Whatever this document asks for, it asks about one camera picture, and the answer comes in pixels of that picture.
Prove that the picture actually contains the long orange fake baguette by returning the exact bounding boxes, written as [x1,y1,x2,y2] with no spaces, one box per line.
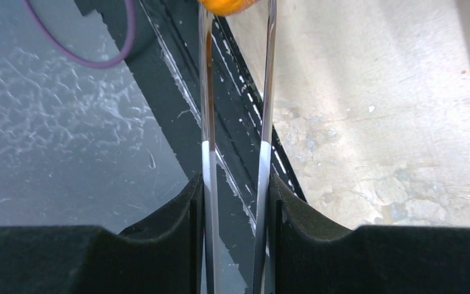
[198,0,258,17]

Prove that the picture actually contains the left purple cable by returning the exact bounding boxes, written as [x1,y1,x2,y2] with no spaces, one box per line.
[23,0,137,69]

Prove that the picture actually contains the metal tongs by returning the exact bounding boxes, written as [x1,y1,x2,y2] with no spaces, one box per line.
[198,1,277,293]

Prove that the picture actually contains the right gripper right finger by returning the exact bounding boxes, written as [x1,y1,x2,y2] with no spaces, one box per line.
[268,175,470,293]

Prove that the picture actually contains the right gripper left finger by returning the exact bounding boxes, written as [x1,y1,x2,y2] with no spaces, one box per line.
[0,175,204,293]

